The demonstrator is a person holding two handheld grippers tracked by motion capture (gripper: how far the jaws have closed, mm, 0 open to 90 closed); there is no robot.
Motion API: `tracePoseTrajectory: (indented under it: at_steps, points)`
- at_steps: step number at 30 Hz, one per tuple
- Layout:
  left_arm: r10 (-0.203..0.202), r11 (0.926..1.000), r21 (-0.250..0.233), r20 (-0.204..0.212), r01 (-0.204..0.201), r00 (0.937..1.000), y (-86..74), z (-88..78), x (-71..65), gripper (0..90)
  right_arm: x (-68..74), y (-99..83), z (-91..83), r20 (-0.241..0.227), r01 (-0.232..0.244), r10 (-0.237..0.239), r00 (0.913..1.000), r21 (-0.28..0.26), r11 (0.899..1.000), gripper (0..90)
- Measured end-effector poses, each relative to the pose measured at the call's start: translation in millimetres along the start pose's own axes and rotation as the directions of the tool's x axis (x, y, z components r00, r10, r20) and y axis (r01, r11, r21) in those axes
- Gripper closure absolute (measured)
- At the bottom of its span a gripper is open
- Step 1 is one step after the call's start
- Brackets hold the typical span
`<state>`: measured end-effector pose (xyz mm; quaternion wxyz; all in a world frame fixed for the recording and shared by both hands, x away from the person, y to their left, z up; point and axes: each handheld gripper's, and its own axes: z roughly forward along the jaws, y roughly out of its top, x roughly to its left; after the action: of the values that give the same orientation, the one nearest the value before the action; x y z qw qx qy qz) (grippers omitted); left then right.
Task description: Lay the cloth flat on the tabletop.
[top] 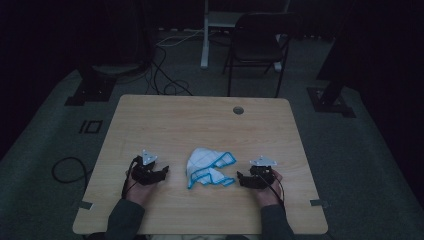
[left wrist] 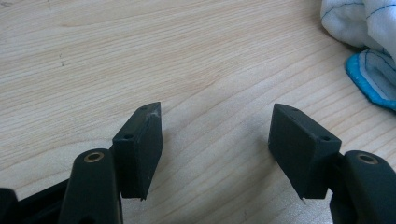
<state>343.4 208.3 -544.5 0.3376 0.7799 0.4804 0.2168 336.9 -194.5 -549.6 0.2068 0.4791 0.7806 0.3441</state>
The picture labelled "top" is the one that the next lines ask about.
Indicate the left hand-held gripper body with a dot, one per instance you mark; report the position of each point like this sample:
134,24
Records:
143,173

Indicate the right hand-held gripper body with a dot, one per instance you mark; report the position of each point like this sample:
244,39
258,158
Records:
261,176

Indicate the white cloth with blue grid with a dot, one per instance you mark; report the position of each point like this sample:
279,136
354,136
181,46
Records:
208,168

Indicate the person's left hand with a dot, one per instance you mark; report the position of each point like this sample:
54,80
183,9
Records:
141,193

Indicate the person's right hand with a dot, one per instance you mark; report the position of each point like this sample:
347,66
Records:
266,196

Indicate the grey tape strip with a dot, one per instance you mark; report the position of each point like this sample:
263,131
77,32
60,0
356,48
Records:
317,203

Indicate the grey round table grommet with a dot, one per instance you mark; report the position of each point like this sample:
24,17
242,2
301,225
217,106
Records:
238,110

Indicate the black folding chair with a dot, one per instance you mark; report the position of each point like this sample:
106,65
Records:
256,43

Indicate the black stand with base plate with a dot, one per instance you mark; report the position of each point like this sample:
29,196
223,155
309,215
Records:
91,88
330,100

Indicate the white desk frame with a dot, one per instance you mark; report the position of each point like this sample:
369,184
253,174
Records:
208,33

